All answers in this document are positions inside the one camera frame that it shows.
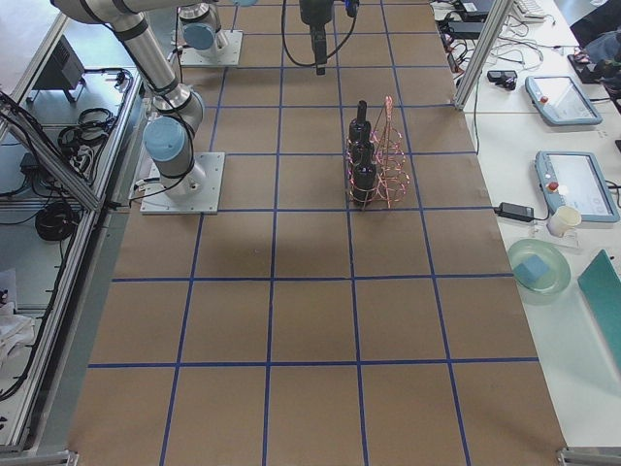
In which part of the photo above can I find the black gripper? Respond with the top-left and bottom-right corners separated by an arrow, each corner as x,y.
299,0 -> 334,75

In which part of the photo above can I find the dark wine bottle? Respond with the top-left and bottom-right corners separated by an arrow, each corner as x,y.
351,162 -> 377,206
349,141 -> 375,167

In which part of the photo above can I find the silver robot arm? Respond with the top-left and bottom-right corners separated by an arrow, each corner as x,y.
51,1 -> 224,198
178,1 -> 229,52

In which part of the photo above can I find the dark wine bottle in basket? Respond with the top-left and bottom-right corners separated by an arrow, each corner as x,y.
351,162 -> 377,206

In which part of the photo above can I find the blue teach pendant far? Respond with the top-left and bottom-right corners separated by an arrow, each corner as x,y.
524,76 -> 603,126

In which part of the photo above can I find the blue teach pendant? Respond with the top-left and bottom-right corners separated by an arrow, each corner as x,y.
534,150 -> 620,223
524,76 -> 603,126

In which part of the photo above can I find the black power adapter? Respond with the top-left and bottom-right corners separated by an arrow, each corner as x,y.
494,202 -> 535,222

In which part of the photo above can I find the blue teach pendant near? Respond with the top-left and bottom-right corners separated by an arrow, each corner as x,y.
534,150 -> 620,223

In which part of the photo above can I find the white paper cup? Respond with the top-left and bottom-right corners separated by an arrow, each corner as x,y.
546,205 -> 582,238

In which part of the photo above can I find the blue sponge block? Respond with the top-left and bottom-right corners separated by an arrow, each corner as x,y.
513,254 -> 550,285

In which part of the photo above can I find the green glass bowl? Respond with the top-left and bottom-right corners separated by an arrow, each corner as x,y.
507,239 -> 572,295

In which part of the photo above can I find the teal board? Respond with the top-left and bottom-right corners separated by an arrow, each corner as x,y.
577,250 -> 620,367

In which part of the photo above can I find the black braided right cable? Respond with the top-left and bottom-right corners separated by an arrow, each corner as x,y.
281,0 -> 361,67

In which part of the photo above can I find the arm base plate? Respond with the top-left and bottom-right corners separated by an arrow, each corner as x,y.
180,27 -> 243,68
140,152 -> 225,215

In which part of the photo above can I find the copper wire wine basket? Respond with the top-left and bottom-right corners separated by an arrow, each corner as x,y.
346,95 -> 409,210

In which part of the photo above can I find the aluminium frame post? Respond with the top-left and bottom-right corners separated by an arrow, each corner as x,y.
453,0 -> 511,111

